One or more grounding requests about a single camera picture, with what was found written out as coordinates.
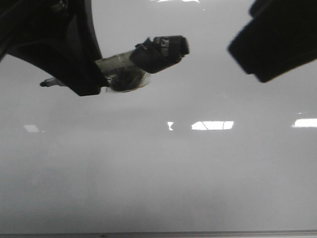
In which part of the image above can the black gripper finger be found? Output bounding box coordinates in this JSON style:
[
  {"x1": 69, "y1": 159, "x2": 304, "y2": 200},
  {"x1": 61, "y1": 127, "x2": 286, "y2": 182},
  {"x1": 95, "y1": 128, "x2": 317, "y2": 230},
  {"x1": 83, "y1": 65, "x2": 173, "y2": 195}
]
[
  {"x1": 0, "y1": 0, "x2": 109, "y2": 96},
  {"x1": 228, "y1": 0, "x2": 317, "y2": 83}
]

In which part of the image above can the white dry-erase marker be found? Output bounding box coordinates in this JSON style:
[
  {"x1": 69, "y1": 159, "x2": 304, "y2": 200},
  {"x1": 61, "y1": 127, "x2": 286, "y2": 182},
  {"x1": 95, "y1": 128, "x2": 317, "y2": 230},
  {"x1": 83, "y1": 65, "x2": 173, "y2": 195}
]
[{"x1": 40, "y1": 35, "x2": 189, "y2": 96}]

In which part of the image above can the white glossy whiteboard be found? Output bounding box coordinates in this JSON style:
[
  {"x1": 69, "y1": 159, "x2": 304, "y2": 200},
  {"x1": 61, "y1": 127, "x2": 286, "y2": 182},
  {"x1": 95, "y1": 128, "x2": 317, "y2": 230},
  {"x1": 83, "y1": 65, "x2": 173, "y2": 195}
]
[{"x1": 0, "y1": 0, "x2": 317, "y2": 233}]

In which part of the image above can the grey aluminium whiteboard frame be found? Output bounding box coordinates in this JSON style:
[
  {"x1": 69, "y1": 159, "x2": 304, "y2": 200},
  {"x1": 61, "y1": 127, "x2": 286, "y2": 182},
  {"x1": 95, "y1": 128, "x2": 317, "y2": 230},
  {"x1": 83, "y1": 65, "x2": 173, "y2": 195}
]
[{"x1": 0, "y1": 230, "x2": 317, "y2": 238}]

